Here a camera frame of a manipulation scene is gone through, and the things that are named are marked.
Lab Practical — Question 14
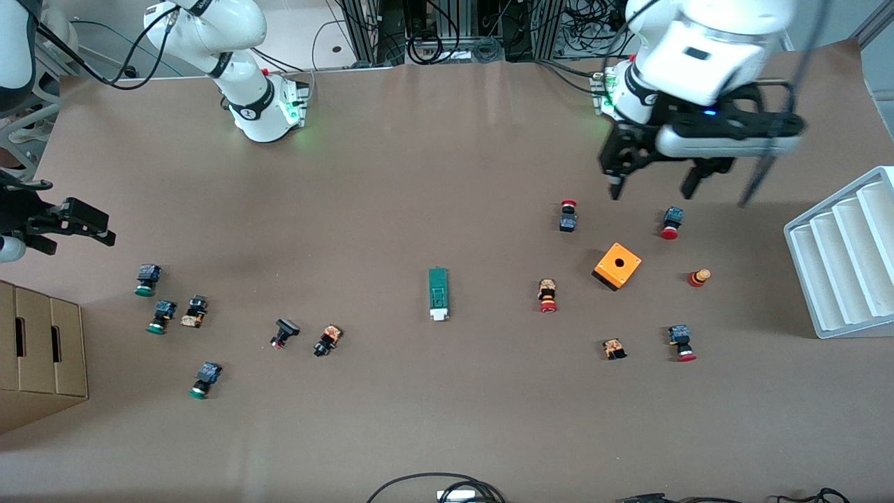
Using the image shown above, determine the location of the white metal chair frame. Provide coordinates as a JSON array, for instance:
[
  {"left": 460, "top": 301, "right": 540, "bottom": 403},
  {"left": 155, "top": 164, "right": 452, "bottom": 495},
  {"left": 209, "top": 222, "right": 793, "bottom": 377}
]
[{"left": 0, "top": 91, "right": 64, "bottom": 177}]

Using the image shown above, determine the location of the aluminium rack with cables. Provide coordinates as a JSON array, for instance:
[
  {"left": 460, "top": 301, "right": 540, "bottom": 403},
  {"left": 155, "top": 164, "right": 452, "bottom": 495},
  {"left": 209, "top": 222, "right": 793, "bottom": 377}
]
[{"left": 339, "top": 0, "right": 566, "bottom": 65}]

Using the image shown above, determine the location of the brown cardboard box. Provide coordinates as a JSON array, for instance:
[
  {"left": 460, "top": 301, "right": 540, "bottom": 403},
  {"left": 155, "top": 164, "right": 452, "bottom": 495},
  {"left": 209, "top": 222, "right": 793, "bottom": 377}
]
[{"left": 0, "top": 279, "right": 89, "bottom": 435}]

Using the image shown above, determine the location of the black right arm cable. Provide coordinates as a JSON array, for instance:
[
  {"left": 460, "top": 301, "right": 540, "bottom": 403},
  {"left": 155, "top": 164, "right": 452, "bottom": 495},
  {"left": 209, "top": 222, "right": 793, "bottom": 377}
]
[{"left": 35, "top": 0, "right": 184, "bottom": 89}]

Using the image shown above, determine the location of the black cable with connector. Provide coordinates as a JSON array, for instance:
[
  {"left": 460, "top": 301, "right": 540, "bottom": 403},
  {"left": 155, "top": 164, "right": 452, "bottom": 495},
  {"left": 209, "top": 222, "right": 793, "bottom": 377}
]
[{"left": 617, "top": 493, "right": 745, "bottom": 503}]

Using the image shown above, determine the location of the orange button enclosure box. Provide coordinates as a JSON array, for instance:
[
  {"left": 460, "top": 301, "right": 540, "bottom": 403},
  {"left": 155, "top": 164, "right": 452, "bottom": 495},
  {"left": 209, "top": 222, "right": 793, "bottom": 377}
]
[{"left": 592, "top": 242, "right": 643, "bottom": 292}]

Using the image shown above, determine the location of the black square push button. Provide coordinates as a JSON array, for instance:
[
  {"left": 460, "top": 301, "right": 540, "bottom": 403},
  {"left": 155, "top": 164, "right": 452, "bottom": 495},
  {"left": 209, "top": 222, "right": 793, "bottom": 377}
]
[{"left": 270, "top": 318, "right": 301, "bottom": 350}]

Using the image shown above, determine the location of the green push button blue block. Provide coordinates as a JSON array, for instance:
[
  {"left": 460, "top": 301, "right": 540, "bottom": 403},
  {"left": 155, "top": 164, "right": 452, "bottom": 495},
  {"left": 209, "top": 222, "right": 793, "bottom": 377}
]
[
  {"left": 188, "top": 361, "right": 224, "bottom": 400},
  {"left": 146, "top": 300, "right": 177, "bottom": 335},
  {"left": 134, "top": 263, "right": 163, "bottom": 298}
]

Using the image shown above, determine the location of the white ridged plastic tray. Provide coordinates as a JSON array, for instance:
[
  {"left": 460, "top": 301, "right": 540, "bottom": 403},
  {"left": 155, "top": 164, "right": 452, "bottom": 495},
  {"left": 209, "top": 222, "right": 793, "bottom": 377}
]
[{"left": 784, "top": 166, "right": 894, "bottom": 340}]

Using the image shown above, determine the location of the thin black tangled cable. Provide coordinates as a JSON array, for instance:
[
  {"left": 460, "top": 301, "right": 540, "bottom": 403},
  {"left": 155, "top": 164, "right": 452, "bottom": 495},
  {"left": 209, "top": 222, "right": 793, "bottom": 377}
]
[{"left": 765, "top": 487, "right": 853, "bottom": 503}]

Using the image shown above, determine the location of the black looped cable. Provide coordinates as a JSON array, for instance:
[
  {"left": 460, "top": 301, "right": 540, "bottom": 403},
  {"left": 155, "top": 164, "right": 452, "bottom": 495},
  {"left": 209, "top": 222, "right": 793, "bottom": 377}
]
[{"left": 365, "top": 473, "right": 507, "bottom": 503}]

